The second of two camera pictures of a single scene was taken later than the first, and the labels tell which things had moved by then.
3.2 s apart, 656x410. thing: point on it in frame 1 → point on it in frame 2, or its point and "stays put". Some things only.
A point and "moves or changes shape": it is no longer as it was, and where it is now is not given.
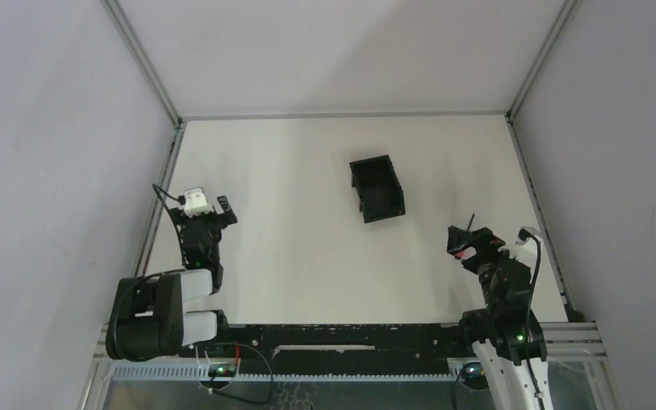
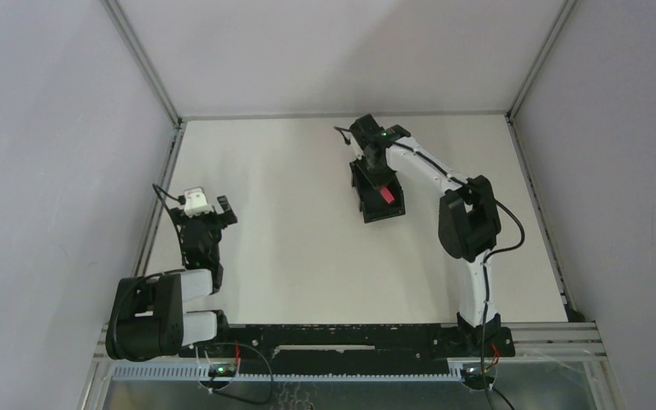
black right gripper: (483, 239) → (383, 178)
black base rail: (336, 349) stays put
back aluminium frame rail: (260, 116) stays put
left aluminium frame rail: (159, 198) stays put
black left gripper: (207, 219) stays put
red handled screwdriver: (461, 254) moves or changes shape
